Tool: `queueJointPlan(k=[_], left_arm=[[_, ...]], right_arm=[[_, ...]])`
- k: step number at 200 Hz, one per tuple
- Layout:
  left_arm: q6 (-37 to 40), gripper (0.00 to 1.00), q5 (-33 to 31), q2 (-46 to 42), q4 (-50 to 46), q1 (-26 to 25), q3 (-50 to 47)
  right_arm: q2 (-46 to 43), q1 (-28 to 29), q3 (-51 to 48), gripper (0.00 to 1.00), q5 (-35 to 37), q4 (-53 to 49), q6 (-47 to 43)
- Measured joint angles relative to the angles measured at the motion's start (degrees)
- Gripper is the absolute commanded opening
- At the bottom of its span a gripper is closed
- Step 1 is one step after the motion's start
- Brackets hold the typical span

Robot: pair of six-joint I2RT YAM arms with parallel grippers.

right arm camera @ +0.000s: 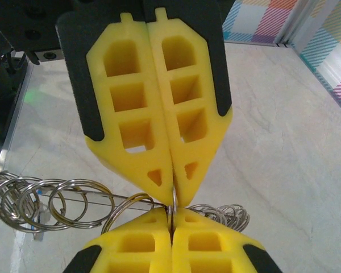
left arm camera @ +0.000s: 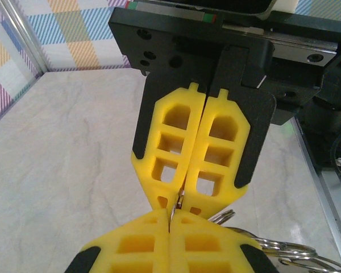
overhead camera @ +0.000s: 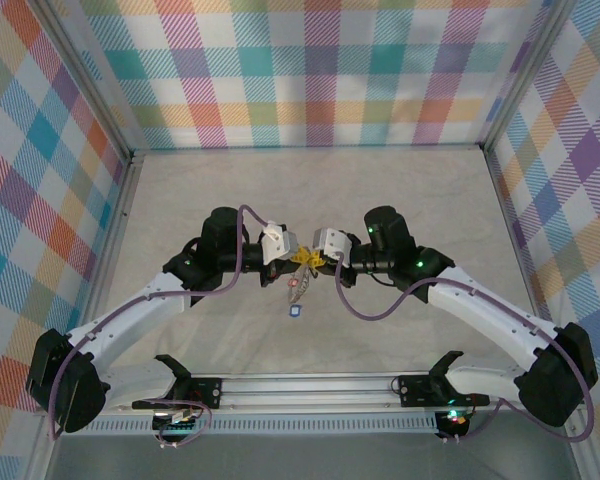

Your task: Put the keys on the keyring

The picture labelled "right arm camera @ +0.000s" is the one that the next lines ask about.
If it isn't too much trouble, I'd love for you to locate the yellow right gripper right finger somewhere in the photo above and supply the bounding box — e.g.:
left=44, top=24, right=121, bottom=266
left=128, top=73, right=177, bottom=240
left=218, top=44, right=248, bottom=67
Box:
left=172, top=206, right=284, bottom=273

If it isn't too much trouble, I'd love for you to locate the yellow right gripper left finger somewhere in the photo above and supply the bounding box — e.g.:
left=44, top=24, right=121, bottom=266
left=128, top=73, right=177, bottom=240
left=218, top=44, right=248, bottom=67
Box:
left=63, top=206, right=173, bottom=273

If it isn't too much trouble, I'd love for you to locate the small steel split ring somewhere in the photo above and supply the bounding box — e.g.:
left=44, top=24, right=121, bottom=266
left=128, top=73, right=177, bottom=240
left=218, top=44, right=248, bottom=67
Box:
left=49, top=178, right=117, bottom=228
left=0, top=177, right=42, bottom=228
left=18, top=181, right=89, bottom=233
left=167, top=184, right=178, bottom=231

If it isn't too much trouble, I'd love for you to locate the bunch of steel split rings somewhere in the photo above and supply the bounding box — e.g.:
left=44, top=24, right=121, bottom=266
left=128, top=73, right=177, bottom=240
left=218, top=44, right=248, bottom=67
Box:
left=193, top=202, right=251, bottom=237

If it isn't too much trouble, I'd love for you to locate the large silver keyring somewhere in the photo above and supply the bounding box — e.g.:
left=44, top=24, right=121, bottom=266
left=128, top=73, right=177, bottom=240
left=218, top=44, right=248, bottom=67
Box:
left=36, top=189, right=171, bottom=213

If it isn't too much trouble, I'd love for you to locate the brass tinted split ring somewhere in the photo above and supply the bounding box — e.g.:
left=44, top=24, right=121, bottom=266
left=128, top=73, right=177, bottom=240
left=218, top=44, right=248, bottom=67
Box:
left=101, top=192, right=156, bottom=238

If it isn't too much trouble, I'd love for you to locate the aluminium back frame rail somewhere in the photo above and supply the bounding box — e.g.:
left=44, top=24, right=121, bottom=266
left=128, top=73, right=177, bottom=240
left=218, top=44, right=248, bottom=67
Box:
left=294, top=45, right=341, bottom=122

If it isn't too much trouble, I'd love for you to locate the aluminium corner post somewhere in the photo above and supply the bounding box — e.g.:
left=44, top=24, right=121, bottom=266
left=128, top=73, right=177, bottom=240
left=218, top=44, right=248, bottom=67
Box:
left=275, top=0, right=326, bottom=48

